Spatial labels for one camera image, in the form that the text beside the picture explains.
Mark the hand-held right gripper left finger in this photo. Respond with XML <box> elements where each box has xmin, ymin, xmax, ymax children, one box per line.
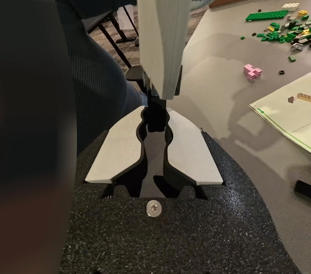
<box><xmin>85</xmin><ymin>106</ymin><xmax>149</xmax><ymax>184</ymax></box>

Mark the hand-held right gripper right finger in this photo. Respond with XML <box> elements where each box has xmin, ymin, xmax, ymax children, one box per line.
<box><xmin>163</xmin><ymin>108</ymin><xmax>224</xmax><ymax>186</ymax></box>

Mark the black block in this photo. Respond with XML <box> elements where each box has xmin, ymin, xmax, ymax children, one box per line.
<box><xmin>294</xmin><ymin>179</ymin><xmax>311</xmax><ymax>200</ymax></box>

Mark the long green toy brick plate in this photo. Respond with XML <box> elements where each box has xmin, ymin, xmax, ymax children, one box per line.
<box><xmin>245</xmin><ymin>10</ymin><xmax>289</xmax><ymax>22</ymax></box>

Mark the toy brick instruction booklet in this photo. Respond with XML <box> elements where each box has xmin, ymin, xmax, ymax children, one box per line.
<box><xmin>248</xmin><ymin>73</ymin><xmax>311</xmax><ymax>153</ymax></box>

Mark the pink toy brick pig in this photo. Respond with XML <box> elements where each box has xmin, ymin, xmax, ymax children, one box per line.
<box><xmin>243</xmin><ymin>64</ymin><xmax>263</xmax><ymax>82</ymax></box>

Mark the black metal chair frame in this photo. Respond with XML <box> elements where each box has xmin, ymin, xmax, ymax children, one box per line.
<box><xmin>81</xmin><ymin>5</ymin><xmax>140</xmax><ymax>68</ymax></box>

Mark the grey desk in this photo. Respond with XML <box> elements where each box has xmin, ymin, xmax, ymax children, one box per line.
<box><xmin>167</xmin><ymin>0</ymin><xmax>311</xmax><ymax>274</ymax></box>

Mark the pile of toy bricks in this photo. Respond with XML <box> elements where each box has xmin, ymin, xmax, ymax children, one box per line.
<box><xmin>257</xmin><ymin>13</ymin><xmax>311</xmax><ymax>51</ymax></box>

